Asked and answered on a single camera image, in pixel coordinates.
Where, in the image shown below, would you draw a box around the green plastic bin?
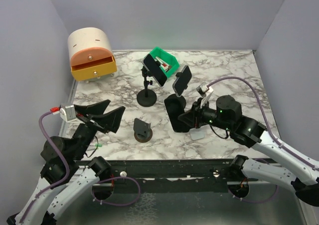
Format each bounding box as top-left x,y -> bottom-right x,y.
150,47 -> 179,78

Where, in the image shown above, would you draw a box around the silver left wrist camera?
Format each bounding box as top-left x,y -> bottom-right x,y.
50,103 -> 77,123

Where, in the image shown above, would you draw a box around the black phone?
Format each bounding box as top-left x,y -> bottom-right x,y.
143,54 -> 167,87
164,98 -> 191,133

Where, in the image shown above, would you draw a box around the beige orange drawer box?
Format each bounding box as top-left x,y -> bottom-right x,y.
67,27 -> 117,81

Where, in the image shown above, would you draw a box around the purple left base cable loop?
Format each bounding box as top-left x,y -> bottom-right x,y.
92,175 -> 141,207

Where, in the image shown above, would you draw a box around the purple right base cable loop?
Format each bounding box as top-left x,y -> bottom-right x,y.
231,185 -> 279,205

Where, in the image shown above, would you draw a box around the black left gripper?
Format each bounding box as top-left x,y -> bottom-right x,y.
73,99 -> 127,160

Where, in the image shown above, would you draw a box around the silver-edged phone on short stand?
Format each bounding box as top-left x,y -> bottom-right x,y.
172,65 -> 192,97

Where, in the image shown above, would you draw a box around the black tall phone stand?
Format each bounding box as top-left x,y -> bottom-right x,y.
137,66 -> 157,107

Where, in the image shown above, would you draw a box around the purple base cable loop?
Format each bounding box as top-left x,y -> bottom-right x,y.
92,175 -> 141,207
231,185 -> 279,205

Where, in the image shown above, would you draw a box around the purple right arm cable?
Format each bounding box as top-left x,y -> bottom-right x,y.
208,76 -> 316,168

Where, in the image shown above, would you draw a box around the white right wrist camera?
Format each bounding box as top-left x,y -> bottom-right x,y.
196,84 -> 214,108

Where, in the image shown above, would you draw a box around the items inside green bin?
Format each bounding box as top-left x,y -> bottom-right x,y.
155,56 -> 172,72

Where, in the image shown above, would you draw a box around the black phone on tall stand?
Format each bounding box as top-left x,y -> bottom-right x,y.
143,54 -> 167,87

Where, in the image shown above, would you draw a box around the silver folding phone stand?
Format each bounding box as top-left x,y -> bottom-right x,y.
189,128 -> 205,141

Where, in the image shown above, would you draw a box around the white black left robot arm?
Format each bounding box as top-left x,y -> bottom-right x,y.
6,100 -> 125,225

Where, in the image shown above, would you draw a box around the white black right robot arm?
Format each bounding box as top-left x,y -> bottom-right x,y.
178,95 -> 319,207

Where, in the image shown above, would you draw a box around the brown round-base phone stand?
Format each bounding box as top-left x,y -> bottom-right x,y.
133,118 -> 153,143

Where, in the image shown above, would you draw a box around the black front rail bar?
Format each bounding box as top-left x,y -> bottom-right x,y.
49,159 -> 250,193

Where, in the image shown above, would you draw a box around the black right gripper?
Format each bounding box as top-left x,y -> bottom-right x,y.
178,97 -> 232,131

